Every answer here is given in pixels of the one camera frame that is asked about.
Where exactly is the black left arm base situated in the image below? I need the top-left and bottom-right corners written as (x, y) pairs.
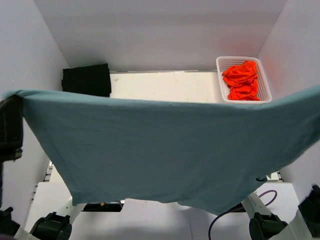
top-left (82, 200), bottom-right (125, 213)

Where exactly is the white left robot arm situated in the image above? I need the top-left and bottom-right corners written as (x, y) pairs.
top-left (0, 95), bottom-right (86, 240)

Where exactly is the crumpled orange t-shirt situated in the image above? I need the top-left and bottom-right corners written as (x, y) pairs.
top-left (222, 60), bottom-right (260, 101)

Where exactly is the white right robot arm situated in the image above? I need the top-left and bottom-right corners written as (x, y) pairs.
top-left (242, 184), bottom-right (320, 240)

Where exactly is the white plastic mesh basket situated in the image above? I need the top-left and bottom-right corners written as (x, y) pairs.
top-left (216, 56), bottom-right (272, 104)

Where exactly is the teal blue t-shirt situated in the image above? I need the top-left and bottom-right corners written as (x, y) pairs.
top-left (4, 86), bottom-right (320, 215)

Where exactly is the folded black t-shirt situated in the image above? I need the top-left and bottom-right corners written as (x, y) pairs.
top-left (61, 63), bottom-right (112, 97)

